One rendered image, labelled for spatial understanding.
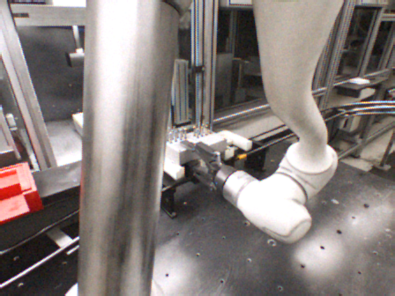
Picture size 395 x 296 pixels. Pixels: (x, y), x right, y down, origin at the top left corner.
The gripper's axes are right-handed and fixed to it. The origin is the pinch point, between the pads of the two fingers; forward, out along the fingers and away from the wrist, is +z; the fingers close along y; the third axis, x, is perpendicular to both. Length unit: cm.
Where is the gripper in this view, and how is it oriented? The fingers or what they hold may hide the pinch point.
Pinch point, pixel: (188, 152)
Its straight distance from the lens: 81.6
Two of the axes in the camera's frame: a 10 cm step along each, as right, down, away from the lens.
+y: 0.4, -8.6, -5.1
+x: -7.8, 2.9, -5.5
